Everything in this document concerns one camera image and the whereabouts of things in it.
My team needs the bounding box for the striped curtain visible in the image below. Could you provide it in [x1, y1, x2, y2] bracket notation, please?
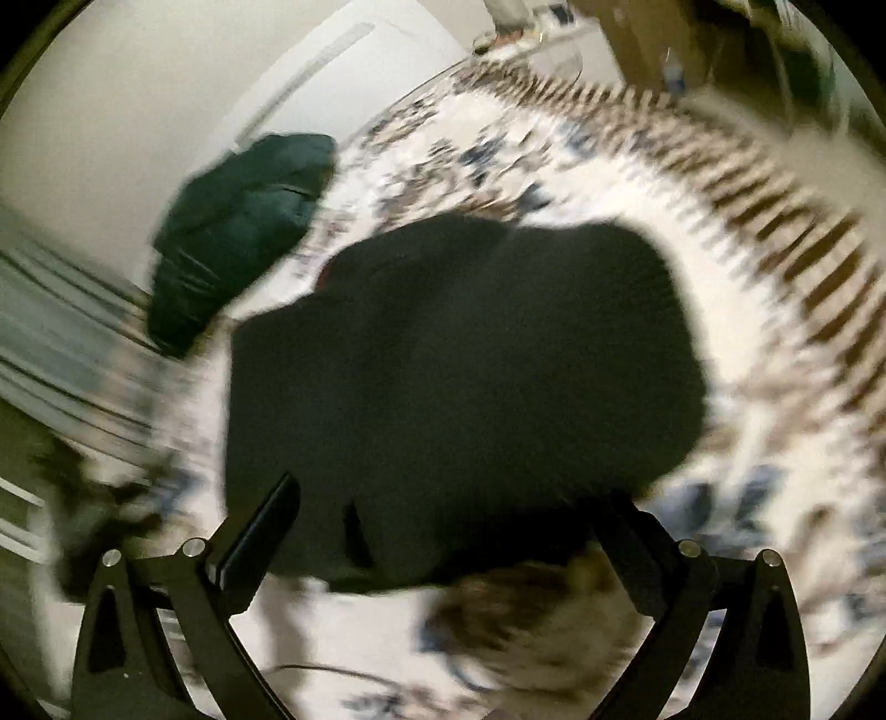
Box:
[0, 206, 162, 452]

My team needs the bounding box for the white nightstand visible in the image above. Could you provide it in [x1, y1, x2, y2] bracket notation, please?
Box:
[471, 19, 625, 92]

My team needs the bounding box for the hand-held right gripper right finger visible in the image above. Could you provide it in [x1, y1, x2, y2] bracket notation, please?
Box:
[588, 491, 811, 720]

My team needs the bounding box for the dark green duvet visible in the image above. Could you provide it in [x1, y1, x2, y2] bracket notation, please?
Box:
[147, 133, 339, 359]

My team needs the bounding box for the brown checkered blanket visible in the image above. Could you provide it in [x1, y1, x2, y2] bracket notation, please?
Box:
[455, 61, 886, 418]

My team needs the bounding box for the grey and black garment pile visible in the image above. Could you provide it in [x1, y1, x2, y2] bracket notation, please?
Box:
[33, 441, 176, 598]

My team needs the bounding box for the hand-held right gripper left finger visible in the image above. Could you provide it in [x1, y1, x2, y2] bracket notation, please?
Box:
[71, 472, 302, 720]

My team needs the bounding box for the black and white knit sweater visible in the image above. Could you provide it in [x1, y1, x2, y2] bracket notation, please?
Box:
[224, 213, 712, 594]

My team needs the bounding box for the plastic water bottle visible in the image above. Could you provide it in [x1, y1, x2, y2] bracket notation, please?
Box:
[660, 47, 691, 96]

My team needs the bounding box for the window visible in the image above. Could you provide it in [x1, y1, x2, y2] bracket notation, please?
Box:
[0, 400, 58, 556]

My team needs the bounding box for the bed with floral sheet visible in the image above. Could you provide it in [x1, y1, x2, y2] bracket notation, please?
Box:
[90, 0, 886, 720]

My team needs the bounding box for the beige table lamp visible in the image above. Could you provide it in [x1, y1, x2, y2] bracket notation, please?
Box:
[483, 0, 528, 37]

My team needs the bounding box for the large cardboard box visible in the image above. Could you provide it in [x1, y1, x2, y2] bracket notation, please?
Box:
[573, 0, 729, 92]

